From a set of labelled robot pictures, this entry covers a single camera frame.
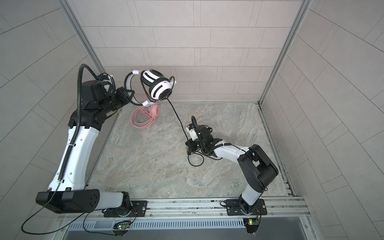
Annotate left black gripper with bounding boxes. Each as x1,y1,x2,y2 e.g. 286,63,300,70
96,88,135,117

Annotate black white headphones with cable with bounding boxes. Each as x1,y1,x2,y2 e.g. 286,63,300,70
124,69,219,161

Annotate pink headphones with cable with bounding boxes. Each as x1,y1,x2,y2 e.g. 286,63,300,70
130,104,160,129

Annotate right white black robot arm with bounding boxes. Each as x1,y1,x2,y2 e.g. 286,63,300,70
186,124,279,215

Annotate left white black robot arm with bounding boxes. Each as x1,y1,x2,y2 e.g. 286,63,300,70
36,64,135,217

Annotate left green circuit board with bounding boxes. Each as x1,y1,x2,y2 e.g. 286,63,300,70
113,221,131,231

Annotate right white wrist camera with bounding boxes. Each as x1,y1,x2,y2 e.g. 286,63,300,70
186,124,198,141

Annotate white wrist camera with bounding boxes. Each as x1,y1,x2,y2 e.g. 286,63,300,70
98,73,116,92
186,124,198,141

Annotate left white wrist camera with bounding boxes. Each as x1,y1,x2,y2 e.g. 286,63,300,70
98,73,116,92

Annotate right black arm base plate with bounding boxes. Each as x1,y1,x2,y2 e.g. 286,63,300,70
220,199,268,216

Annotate aluminium mounting rail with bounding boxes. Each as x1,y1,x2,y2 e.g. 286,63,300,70
59,196,311,222

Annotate white vented cable duct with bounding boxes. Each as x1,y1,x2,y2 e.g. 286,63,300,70
68,218,245,232

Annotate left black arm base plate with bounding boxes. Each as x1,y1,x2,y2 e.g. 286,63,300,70
102,201,148,218

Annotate left black loose cable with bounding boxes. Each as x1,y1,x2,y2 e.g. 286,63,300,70
20,185,115,236

